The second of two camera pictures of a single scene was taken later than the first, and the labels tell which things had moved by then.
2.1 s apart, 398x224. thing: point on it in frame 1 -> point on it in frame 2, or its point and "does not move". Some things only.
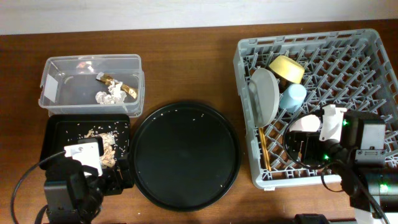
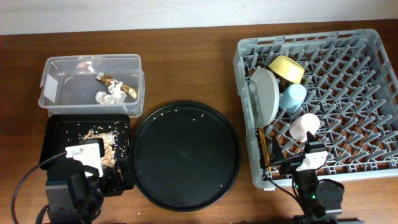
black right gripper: x=310 y=139 -> x=289 y=165
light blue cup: x=293 y=97 does not move
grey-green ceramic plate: x=263 y=95 does not move
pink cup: x=309 y=122 does not move
